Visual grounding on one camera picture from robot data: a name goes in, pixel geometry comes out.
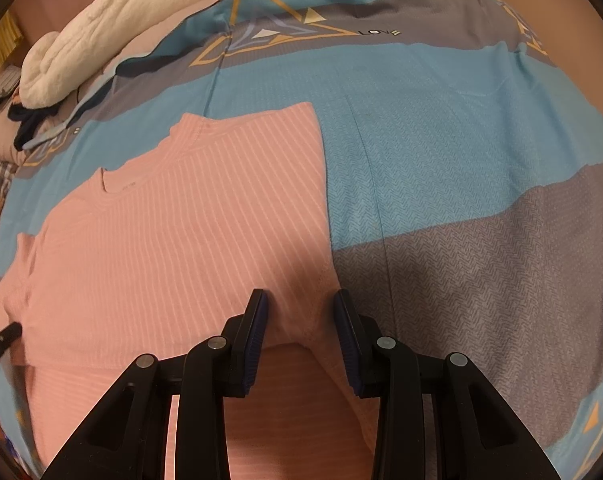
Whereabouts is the pink striped knit shirt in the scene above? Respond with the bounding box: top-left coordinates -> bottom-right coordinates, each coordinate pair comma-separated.
0,103 -> 375,479

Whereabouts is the dark navy garment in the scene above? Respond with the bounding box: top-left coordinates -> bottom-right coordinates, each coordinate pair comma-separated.
8,102 -> 61,152

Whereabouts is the blue grey patterned duvet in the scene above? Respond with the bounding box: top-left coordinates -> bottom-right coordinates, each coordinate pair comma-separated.
0,0 -> 603,479

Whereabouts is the yellow tassel hanging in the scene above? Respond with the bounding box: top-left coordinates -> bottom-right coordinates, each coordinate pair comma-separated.
0,11 -> 24,68

